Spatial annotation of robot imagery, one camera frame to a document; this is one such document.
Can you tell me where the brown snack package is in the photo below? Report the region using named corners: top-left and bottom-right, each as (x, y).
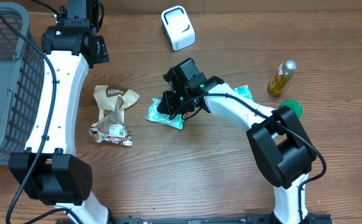
top-left (89, 85), bottom-right (140, 147)

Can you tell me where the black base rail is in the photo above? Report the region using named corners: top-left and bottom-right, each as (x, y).
top-left (55, 213), bottom-right (333, 224)

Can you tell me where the teal white large packet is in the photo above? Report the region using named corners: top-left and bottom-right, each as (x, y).
top-left (146, 98), bottom-right (184, 129)

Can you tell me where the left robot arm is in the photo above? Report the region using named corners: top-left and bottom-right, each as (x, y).
top-left (9, 1), bottom-right (112, 223)

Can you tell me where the teal white small packet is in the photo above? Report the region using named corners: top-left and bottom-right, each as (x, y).
top-left (234, 85), bottom-right (254, 101)

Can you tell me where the white barcode scanner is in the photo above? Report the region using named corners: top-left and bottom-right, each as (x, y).
top-left (161, 5), bottom-right (196, 51)

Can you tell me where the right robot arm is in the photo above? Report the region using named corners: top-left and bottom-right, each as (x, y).
top-left (158, 58), bottom-right (317, 223)

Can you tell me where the green lid white jar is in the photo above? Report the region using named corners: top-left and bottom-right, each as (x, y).
top-left (279, 100), bottom-right (303, 118)

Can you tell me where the yellow bottle with silver cap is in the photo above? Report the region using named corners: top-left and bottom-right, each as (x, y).
top-left (267, 60), bottom-right (297, 97)

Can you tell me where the grey plastic shopping basket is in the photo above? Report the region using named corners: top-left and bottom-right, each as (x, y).
top-left (0, 2), bottom-right (44, 166)

